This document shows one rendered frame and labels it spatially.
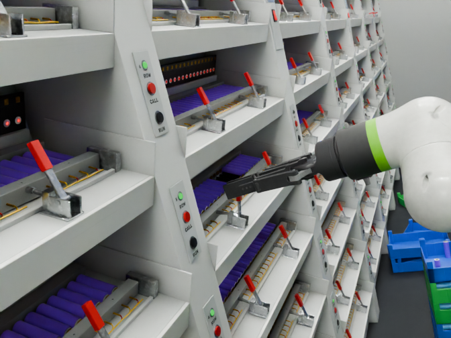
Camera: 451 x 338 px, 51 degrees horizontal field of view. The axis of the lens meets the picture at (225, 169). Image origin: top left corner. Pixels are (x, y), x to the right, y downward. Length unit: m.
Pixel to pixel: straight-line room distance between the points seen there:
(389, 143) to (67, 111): 0.50
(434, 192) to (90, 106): 0.49
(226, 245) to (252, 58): 0.60
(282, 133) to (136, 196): 0.75
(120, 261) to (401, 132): 0.48
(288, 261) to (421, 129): 0.59
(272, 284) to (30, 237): 0.72
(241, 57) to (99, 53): 0.74
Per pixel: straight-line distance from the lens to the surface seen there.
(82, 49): 0.61
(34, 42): 0.55
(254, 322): 1.02
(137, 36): 0.71
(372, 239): 2.73
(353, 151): 0.81
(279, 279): 1.16
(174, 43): 0.81
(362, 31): 3.37
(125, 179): 0.66
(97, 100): 0.70
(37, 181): 0.60
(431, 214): 0.72
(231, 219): 0.96
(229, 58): 1.34
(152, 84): 0.70
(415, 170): 0.74
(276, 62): 1.30
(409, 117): 0.80
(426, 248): 1.96
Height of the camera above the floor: 1.28
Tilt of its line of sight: 12 degrees down
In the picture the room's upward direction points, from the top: 14 degrees counter-clockwise
